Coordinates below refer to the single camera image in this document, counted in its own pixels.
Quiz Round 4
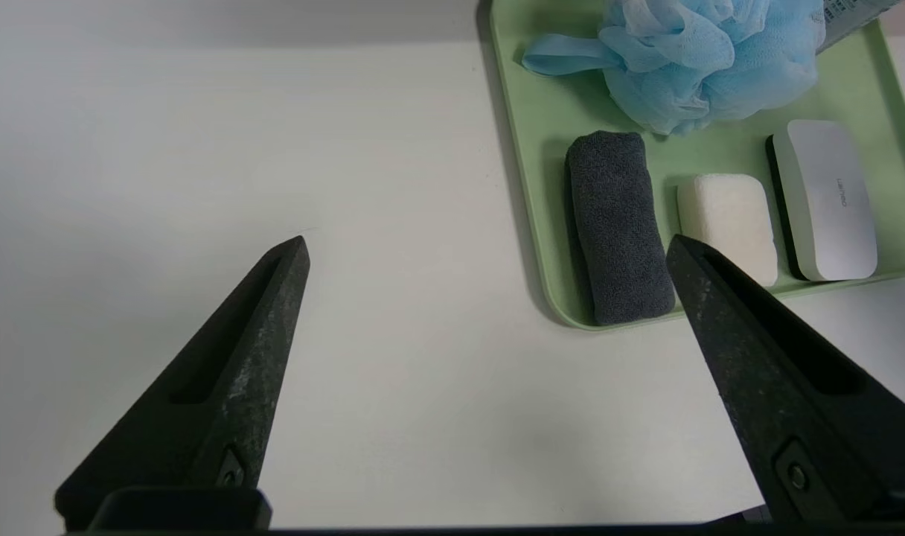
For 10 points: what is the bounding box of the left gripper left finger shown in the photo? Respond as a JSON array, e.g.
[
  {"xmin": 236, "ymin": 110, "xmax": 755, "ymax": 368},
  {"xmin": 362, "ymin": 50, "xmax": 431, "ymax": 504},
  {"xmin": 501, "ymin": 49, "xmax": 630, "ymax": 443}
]
[{"xmin": 54, "ymin": 236, "xmax": 311, "ymax": 532}]

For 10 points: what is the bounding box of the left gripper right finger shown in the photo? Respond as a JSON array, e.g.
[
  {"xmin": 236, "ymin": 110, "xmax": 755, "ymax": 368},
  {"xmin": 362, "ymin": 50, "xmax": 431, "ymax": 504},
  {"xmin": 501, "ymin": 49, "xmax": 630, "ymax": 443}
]
[{"xmin": 665, "ymin": 234, "xmax": 905, "ymax": 524}]

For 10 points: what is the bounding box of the white soap bar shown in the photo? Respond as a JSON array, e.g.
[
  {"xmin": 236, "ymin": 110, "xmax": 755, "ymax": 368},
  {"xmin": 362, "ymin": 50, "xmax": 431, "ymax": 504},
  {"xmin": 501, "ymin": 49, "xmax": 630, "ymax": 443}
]
[{"xmin": 677, "ymin": 173, "xmax": 778, "ymax": 288}]

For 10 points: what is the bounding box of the dark grey towel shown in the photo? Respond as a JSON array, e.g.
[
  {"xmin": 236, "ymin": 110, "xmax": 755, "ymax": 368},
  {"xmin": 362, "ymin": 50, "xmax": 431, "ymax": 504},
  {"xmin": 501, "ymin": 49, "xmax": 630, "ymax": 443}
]
[{"xmin": 565, "ymin": 131, "xmax": 677, "ymax": 326}]

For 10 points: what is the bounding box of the blue mesh bath pouf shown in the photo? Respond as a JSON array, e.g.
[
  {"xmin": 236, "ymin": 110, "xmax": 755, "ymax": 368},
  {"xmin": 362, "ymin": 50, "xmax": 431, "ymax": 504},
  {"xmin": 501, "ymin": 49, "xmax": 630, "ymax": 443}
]
[{"xmin": 522, "ymin": 0, "xmax": 827, "ymax": 137}]

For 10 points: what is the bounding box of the blue white spray can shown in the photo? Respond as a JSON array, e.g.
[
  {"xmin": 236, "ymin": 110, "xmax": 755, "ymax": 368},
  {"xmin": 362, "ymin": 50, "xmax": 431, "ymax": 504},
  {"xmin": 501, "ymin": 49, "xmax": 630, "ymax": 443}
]
[{"xmin": 816, "ymin": 0, "xmax": 904, "ymax": 54}]

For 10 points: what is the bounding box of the white oblong case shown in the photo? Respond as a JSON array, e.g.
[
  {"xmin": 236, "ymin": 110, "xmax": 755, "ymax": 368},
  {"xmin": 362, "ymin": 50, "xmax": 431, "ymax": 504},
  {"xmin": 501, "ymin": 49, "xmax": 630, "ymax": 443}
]
[{"xmin": 767, "ymin": 119, "xmax": 879, "ymax": 282}]

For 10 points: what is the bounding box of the green plastic tray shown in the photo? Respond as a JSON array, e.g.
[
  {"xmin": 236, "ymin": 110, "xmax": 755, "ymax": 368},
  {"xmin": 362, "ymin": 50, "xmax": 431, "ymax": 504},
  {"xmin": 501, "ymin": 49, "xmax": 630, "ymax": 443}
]
[{"xmin": 488, "ymin": 0, "xmax": 905, "ymax": 330}]

